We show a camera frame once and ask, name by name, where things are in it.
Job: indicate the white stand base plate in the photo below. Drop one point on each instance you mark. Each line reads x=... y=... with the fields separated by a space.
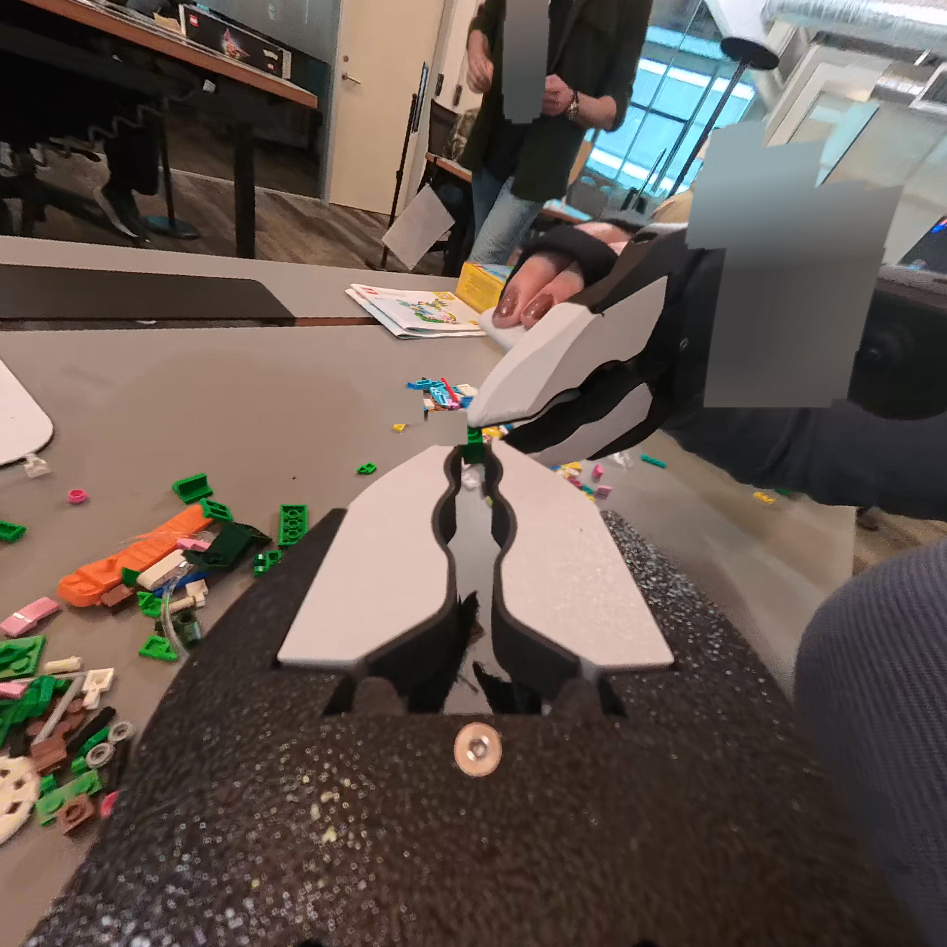
x=18 y=414

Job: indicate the person's right forearm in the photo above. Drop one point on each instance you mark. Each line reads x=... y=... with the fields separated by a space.
x=814 y=459

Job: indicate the brown-topped desk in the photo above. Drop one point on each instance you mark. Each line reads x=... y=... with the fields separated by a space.
x=300 y=96

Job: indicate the closed lego instruction booklet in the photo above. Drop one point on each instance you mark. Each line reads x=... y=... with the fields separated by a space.
x=414 y=311

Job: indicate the pile of pastel lego pieces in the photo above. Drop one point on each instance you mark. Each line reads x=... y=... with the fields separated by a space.
x=444 y=392

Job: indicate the black disc pole lamp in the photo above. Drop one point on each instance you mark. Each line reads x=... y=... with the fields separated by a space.
x=749 y=52

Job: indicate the white round lego plate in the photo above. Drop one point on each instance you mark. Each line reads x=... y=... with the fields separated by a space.
x=15 y=799

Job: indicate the black lego box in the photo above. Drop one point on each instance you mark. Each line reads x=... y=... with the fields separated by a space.
x=237 y=41

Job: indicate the grey adjoining table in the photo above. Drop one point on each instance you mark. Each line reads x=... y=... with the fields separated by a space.
x=222 y=255

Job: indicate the dark green lego piece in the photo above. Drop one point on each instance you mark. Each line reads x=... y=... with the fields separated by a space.
x=473 y=453

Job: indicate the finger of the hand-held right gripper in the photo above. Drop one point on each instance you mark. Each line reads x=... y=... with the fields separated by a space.
x=614 y=418
x=547 y=355

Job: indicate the person's right hand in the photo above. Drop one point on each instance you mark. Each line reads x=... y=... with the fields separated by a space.
x=536 y=292

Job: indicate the pile of green lego pieces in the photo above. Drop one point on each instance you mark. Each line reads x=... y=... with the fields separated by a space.
x=22 y=658

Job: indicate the person's grey-blue sweater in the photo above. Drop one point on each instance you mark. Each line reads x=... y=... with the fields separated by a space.
x=880 y=703

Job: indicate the dark display screen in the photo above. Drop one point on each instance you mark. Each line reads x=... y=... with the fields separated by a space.
x=928 y=248

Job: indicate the yellow lego box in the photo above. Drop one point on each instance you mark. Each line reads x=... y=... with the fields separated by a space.
x=481 y=285

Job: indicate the black desk mat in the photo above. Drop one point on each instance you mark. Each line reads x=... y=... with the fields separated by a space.
x=133 y=292

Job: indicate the white paper sheet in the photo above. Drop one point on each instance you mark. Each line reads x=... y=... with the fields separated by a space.
x=418 y=229

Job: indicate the orange brick separator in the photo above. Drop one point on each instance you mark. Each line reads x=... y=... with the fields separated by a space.
x=96 y=581

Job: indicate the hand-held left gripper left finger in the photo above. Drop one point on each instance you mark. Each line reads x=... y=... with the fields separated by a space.
x=362 y=577

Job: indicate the white door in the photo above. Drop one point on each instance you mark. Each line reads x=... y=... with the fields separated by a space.
x=377 y=103

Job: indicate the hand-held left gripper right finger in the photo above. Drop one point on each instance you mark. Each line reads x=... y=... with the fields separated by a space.
x=584 y=584

